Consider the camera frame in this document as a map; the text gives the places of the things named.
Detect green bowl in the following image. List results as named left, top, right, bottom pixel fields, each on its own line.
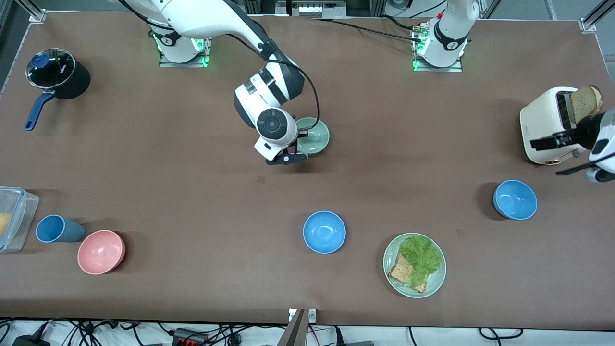
left=294, top=118, right=331, bottom=155

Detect blue bowl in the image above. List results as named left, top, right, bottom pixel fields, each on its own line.
left=303, top=210, right=346, bottom=254
left=493, top=180, right=538, bottom=221

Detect pink bowl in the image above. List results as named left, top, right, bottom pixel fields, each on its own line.
left=77, top=230, right=126, bottom=275

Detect white toaster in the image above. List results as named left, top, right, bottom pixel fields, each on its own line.
left=520, top=86, right=596, bottom=165

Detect brown bread slice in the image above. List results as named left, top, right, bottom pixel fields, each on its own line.
left=388, top=252, right=428, bottom=294
left=570, top=85, right=603, bottom=124

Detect brown table cover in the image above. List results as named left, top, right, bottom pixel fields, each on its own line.
left=0, top=12, right=615, bottom=331

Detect white power strip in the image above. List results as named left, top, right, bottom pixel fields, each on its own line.
left=276, top=0, right=347, bottom=19

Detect green lettuce leaf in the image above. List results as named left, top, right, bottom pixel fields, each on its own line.
left=400, top=235, right=442, bottom=288

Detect green plate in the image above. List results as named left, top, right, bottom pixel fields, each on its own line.
left=383, top=233, right=447, bottom=298

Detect grey metal bar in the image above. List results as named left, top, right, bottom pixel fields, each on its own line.
left=276, top=309, right=308, bottom=346

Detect black orange power strip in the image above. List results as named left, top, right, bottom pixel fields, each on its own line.
left=173, top=328, right=209, bottom=346

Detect blue cup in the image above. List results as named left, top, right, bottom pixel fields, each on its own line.
left=36, top=214, right=86, bottom=244

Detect glass lid with blue knob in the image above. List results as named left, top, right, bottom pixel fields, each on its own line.
left=25, top=48, right=76, bottom=90

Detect clear plastic container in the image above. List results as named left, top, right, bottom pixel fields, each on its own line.
left=0, top=186, right=40, bottom=254

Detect black power adapter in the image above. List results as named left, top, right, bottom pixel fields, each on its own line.
left=12, top=335, right=51, bottom=346

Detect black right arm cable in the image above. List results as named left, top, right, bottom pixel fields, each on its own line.
left=115, top=0, right=320, bottom=130

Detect aluminium frame corner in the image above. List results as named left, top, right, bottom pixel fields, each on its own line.
left=579, top=0, right=615, bottom=33
left=14, top=0, right=48, bottom=24

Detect black looped cable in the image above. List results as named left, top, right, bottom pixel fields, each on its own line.
left=478, top=328, right=524, bottom=340

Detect black pot with blue handle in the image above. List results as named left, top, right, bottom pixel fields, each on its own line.
left=25, top=48, right=91, bottom=132

